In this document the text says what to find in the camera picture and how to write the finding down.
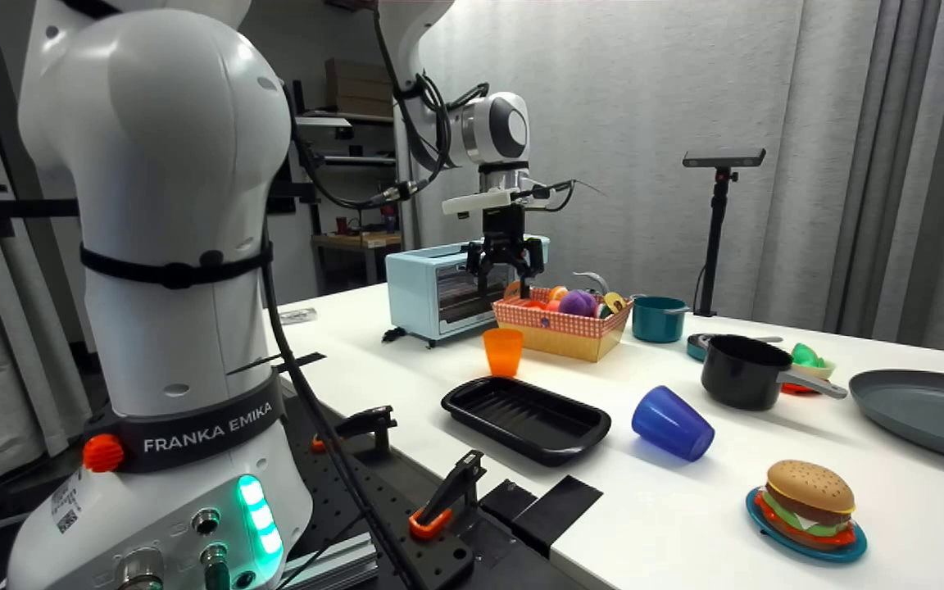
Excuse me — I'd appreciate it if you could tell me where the long aluminium rail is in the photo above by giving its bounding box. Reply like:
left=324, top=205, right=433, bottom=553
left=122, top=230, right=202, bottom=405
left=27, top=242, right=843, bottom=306
left=278, top=532, right=387, bottom=590

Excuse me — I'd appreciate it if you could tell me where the black tripod stand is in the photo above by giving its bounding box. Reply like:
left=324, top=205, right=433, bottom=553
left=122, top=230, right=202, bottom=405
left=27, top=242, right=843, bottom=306
left=679, top=147, right=771, bottom=322

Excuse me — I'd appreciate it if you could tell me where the teal toy pot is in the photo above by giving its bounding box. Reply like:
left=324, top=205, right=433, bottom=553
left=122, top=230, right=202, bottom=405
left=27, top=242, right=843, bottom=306
left=630, top=290, right=690, bottom=347

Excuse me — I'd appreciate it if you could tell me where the light blue toy toaster oven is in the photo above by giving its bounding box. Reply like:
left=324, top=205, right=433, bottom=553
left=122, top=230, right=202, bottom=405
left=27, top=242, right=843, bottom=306
left=384, top=232, right=552, bottom=347

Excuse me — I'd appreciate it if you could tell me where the black pole clamp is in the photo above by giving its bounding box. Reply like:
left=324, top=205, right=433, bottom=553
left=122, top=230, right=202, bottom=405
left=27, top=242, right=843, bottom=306
left=0, top=180, right=81, bottom=247

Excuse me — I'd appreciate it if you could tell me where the black orange bar clamp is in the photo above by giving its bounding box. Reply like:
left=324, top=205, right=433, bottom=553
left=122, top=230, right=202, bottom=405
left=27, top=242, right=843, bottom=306
left=320, top=402, right=399, bottom=456
left=406, top=444, right=489, bottom=546

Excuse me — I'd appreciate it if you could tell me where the flat black bracket plate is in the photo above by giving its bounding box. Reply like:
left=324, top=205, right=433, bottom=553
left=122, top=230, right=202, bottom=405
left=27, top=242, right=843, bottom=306
left=478, top=472, right=607, bottom=557

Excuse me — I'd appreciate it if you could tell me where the metal shelf rack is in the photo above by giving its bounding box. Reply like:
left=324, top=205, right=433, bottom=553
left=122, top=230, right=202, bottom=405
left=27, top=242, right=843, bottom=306
left=271, top=53, right=411, bottom=299

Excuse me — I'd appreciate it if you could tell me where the red toy food slice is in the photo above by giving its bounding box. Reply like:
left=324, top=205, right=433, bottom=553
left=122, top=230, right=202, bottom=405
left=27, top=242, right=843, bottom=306
left=777, top=378, right=827, bottom=400

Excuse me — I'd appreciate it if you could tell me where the small teal saucer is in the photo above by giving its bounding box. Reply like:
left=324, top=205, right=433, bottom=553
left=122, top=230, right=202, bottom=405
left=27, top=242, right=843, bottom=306
left=744, top=485, right=873, bottom=566

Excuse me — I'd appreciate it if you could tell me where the tan toy food slice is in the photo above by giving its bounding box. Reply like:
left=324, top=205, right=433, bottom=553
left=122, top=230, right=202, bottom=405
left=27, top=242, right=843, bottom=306
left=782, top=365, right=850, bottom=400

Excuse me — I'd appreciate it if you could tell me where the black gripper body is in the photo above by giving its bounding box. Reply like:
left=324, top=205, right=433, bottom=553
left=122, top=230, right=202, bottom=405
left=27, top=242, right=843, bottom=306
left=483, top=205, right=530, bottom=264

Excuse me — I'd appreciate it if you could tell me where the black perforated mounting board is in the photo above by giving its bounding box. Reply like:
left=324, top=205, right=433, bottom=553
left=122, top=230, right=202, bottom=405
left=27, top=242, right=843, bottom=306
left=271, top=373, right=616, bottom=590

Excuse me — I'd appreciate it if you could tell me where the purple plush ball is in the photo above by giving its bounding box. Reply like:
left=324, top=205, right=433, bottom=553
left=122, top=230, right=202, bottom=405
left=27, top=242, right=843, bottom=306
left=554, top=284, right=603, bottom=322

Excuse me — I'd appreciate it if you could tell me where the blue plastic cup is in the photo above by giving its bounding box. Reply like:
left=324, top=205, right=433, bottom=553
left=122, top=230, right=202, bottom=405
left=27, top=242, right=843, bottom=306
left=630, top=382, right=717, bottom=465

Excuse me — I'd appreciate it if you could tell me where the large grey-green plate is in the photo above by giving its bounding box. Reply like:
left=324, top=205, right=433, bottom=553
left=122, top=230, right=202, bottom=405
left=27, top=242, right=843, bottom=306
left=847, top=368, right=944, bottom=472

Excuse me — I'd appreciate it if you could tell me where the black ridged oven tray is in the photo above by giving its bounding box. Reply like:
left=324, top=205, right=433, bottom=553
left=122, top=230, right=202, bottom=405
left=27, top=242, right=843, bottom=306
left=438, top=373, right=616, bottom=467

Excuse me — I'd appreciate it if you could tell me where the toy hamburger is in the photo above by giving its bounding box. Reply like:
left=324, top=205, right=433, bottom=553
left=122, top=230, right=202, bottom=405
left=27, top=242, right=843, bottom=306
left=756, top=456, right=859, bottom=553

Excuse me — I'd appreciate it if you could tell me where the large cardboard box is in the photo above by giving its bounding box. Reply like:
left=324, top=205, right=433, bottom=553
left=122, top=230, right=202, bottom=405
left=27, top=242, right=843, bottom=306
left=320, top=60, right=398, bottom=119

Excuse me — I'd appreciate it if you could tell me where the red patterned cardboard basket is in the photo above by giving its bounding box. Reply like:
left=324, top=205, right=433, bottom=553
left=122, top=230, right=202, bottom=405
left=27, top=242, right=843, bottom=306
left=489, top=284, right=631, bottom=368

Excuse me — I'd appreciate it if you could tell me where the translucent orange plastic cup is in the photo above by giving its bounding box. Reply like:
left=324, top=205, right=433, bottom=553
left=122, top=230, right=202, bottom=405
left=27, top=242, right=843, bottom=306
left=483, top=325, right=529, bottom=382

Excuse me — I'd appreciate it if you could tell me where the grey curtain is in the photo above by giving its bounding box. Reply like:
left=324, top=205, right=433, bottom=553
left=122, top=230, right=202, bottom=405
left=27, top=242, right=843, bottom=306
left=417, top=0, right=944, bottom=356

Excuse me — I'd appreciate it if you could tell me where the green toy food slice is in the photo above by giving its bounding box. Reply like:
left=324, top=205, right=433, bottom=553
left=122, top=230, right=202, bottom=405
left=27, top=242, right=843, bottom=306
left=791, top=342, right=834, bottom=373

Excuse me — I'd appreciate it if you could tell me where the red plush toy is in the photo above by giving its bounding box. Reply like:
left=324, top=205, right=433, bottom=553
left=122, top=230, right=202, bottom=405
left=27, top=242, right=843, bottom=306
left=525, top=284, right=567, bottom=315

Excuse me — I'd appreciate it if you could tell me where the black toy pot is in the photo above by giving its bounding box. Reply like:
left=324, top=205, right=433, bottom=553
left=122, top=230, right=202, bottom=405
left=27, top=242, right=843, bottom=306
left=698, top=332, right=796, bottom=412

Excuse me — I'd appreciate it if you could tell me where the yellow plush toy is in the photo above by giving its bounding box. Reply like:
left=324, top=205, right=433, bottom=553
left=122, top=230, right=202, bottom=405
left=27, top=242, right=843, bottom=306
left=596, top=288, right=631, bottom=322

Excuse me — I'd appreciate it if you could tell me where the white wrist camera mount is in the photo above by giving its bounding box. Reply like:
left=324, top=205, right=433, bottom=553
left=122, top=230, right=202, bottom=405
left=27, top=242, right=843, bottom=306
left=438, top=180, right=522, bottom=224

